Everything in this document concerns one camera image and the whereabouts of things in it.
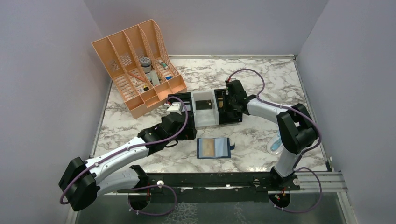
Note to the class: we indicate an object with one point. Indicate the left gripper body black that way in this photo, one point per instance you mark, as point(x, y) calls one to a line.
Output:
point(188, 115)

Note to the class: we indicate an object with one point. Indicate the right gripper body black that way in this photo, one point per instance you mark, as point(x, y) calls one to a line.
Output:
point(221, 107)

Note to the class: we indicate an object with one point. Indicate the blue leather card holder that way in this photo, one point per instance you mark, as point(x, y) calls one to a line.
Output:
point(223, 148)

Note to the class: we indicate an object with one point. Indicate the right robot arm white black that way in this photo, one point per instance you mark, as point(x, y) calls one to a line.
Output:
point(294, 125)

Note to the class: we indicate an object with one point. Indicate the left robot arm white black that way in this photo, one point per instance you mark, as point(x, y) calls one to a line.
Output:
point(84, 180)

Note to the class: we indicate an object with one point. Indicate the gold credit card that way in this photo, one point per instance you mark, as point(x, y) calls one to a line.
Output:
point(220, 102)

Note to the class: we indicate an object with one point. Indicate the black credit card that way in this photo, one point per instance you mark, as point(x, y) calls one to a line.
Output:
point(203, 104)

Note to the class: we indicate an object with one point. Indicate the left black plastic bin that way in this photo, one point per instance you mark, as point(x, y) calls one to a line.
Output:
point(186, 101)

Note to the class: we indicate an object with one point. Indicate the black plastic bin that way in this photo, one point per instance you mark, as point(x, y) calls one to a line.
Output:
point(186, 101)
point(227, 115)

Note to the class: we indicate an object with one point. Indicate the right black plastic bin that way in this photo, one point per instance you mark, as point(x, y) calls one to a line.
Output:
point(227, 115)

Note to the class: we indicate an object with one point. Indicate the white plastic bin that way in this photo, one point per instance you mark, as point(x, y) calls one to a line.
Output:
point(205, 118)

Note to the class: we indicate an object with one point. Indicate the clear blue plastic case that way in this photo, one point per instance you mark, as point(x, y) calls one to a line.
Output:
point(275, 146)

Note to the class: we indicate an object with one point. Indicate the green white marker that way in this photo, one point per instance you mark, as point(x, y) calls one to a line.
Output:
point(163, 64)

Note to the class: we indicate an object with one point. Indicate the orange pencil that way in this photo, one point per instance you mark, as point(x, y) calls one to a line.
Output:
point(137, 76)

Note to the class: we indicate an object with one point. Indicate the grey round tape roll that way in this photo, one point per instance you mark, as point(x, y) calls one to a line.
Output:
point(146, 64)

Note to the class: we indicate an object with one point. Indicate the orange plastic file organizer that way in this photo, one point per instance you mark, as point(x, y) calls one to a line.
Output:
point(120, 53)

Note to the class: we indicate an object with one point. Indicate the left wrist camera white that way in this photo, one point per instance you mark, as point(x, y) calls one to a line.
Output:
point(175, 107)

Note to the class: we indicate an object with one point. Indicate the black metal base rail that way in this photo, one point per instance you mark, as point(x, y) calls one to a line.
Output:
point(209, 188)

